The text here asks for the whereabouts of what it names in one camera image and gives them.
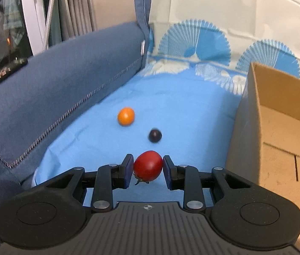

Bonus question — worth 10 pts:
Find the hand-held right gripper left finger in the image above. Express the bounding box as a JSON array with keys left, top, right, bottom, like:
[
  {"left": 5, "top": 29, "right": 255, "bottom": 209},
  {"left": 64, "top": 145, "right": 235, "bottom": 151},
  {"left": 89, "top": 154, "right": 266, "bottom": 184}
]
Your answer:
[{"left": 30, "top": 153, "right": 135, "bottom": 213}]

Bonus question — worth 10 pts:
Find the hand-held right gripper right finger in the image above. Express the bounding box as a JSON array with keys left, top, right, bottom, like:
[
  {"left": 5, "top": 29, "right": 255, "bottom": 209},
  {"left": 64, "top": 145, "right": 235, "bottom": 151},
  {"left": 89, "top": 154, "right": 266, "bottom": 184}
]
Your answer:
[{"left": 163, "top": 155, "right": 269, "bottom": 213}]

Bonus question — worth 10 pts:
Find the red tomato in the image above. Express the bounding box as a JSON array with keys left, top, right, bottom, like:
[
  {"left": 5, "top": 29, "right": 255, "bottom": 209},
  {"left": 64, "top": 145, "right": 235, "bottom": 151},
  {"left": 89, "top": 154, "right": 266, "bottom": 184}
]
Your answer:
[{"left": 133, "top": 150, "right": 164, "bottom": 185}]

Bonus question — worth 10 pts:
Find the brown cardboard box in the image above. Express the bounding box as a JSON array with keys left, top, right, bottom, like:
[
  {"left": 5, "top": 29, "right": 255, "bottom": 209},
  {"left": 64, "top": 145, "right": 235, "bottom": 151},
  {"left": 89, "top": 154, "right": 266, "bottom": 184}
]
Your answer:
[{"left": 226, "top": 62, "right": 300, "bottom": 255}]

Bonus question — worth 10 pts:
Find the small orange fruit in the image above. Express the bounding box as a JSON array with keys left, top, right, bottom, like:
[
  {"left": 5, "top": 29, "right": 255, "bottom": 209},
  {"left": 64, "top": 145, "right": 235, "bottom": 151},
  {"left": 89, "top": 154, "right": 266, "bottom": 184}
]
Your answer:
[{"left": 117, "top": 107, "right": 135, "bottom": 126}]

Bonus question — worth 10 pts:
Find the blue fan-print cloth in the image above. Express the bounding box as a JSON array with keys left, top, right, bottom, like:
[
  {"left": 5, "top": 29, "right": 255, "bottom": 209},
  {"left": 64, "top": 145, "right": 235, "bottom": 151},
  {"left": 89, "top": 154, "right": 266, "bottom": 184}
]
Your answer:
[{"left": 35, "top": 0, "right": 300, "bottom": 208}]

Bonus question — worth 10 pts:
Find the blue denim sofa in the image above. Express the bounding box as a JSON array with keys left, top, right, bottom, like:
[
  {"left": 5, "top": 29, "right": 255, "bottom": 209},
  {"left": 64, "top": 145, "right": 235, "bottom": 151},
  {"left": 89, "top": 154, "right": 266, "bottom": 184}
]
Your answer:
[{"left": 0, "top": 0, "right": 153, "bottom": 255}]

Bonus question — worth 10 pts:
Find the grey pleated curtain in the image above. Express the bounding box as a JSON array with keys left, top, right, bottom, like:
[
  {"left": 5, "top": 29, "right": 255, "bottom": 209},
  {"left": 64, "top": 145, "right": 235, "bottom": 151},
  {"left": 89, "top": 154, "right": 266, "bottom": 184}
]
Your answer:
[{"left": 57, "top": 0, "right": 97, "bottom": 41}]

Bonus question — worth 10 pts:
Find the white window frame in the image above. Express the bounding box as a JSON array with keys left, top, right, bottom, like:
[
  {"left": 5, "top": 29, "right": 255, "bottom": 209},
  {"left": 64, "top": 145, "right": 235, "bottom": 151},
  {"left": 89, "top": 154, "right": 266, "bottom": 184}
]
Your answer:
[{"left": 20, "top": 0, "right": 60, "bottom": 56}]

